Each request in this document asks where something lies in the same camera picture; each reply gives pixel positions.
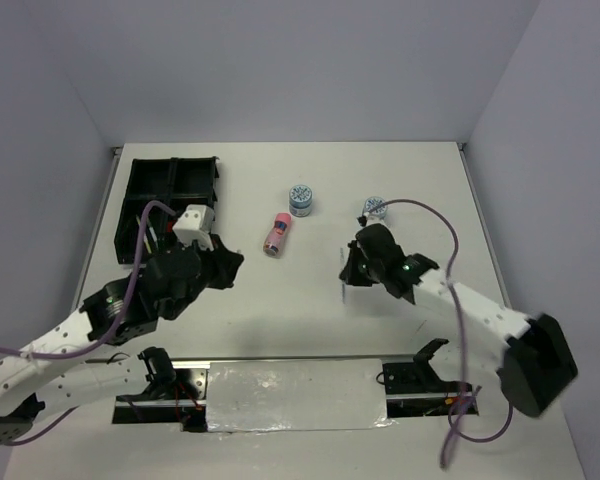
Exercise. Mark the blue-lidded jar left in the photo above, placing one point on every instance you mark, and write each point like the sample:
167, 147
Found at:
300, 200

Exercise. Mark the pink-capped clear tube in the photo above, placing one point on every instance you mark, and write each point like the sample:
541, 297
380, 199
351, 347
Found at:
274, 241

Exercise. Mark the black four-compartment organizer tray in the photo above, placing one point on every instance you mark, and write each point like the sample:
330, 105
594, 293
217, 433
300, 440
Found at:
175, 182

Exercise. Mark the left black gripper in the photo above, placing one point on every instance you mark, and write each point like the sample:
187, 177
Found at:
227, 261

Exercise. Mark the blue-lidded jar right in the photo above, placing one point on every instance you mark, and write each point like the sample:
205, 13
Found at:
375, 207

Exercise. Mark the yellow pen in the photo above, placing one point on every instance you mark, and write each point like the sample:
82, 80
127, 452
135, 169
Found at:
143, 234

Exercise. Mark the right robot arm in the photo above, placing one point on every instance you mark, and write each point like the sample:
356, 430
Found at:
535, 364

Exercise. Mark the blue-lidded jar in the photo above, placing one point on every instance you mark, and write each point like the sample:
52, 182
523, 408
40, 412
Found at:
300, 200
375, 207

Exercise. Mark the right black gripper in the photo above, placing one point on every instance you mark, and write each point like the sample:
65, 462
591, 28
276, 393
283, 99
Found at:
350, 273

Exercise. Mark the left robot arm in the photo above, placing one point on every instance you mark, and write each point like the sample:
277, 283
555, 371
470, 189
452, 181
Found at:
76, 362

